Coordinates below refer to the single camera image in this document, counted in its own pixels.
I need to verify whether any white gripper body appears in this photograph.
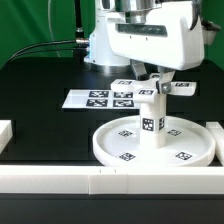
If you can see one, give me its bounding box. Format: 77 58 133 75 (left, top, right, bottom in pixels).
106 1 204 70

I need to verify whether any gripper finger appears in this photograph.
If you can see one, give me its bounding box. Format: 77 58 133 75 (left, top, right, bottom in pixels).
158 67 175 94
131 60 148 81

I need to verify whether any white cross-shaped table base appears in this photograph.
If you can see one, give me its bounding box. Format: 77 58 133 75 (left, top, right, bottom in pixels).
111 78 197 103

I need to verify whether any white round table top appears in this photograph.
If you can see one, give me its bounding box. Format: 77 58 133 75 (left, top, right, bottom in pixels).
92 116 216 168

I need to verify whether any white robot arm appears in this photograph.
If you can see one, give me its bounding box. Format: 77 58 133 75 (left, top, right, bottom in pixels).
85 0 204 94

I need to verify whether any white marker tag sheet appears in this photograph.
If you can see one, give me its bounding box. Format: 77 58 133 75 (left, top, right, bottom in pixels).
62 89 139 109

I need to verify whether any black vertical pole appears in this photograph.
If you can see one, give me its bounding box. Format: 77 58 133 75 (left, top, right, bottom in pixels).
74 0 84 61

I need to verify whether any white right fence block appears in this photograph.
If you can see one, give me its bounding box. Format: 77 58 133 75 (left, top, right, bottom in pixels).
206 122 224 167

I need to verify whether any white fence block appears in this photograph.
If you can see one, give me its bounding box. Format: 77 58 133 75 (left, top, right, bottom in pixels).
0 120 13 154
206 122 224 167

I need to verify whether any white left fence block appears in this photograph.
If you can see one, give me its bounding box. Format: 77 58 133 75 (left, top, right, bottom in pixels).
0 120 13 154

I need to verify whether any white front fence bar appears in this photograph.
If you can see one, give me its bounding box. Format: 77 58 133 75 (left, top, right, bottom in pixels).
0 165 224 195

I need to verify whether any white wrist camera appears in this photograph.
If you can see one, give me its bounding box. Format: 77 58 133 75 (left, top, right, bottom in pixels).
201 20 221 45

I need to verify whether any black cable upper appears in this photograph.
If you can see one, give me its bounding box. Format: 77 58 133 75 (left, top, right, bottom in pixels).
6 39 90 64

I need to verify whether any black cable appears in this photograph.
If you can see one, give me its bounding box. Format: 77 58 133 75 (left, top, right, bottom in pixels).
6 39 90 64
9 47 90 63

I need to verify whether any black cable lower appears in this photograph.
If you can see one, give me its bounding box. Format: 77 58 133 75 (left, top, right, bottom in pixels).
9 47 90 63

